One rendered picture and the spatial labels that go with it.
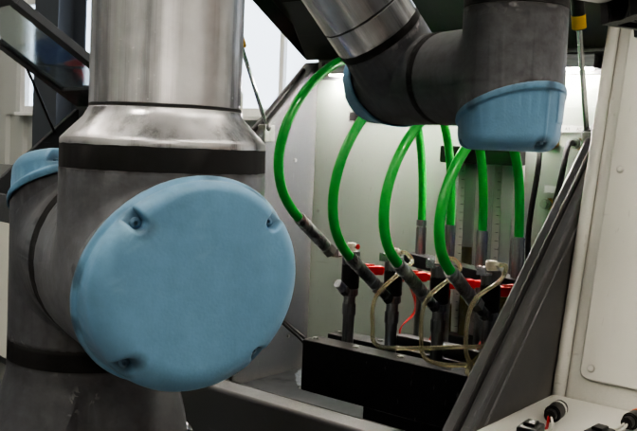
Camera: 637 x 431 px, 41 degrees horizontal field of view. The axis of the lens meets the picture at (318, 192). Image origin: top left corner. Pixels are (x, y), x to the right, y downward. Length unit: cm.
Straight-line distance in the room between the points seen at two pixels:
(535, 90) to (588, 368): 58
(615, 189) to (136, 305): 82
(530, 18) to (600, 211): 58
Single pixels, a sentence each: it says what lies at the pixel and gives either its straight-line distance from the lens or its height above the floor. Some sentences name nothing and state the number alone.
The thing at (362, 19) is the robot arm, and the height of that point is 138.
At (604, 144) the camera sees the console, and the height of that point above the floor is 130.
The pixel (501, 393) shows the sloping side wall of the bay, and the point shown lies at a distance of 103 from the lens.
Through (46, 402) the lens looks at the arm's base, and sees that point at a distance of 60.
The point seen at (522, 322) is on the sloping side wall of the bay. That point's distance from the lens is 106.
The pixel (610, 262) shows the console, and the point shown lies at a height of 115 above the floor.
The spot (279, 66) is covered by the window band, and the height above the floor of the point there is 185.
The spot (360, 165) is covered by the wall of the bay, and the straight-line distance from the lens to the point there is 166.
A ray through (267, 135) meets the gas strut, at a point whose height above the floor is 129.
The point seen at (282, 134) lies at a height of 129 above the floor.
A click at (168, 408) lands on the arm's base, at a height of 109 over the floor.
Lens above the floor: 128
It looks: 3 degrees down
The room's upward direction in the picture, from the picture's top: 2 degrees clockwise
